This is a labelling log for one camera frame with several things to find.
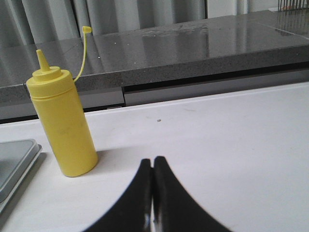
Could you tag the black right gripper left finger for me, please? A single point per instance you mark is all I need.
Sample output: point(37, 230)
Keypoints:
point(132, 211)

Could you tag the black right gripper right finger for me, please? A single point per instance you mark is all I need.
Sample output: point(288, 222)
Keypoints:
point(174, 209)

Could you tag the yellow squeeze bottle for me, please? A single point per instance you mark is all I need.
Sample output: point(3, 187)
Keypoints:
point(55, 98)

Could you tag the silver digital kitchen scale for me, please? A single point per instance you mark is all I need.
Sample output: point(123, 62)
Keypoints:
point(16, 160)

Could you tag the grey stone counter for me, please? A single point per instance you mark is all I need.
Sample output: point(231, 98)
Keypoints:
point(209, 56)

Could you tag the grey pleated curtain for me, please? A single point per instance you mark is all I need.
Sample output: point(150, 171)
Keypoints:
point(24, 22)

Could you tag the metal wire rack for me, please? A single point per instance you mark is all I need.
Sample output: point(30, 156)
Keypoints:
point(291, 5)

